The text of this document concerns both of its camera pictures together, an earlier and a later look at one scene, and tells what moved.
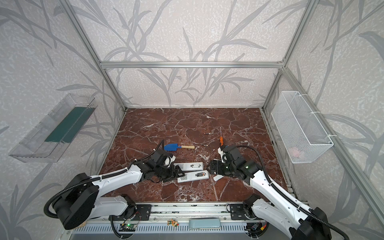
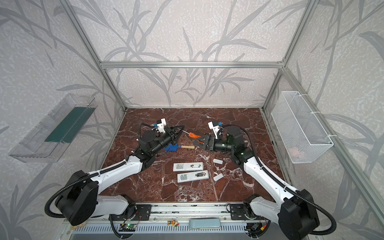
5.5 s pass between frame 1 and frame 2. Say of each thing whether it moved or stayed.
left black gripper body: moved
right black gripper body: moved
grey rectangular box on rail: stayed
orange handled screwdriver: moved
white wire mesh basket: stayed
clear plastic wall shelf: stayed
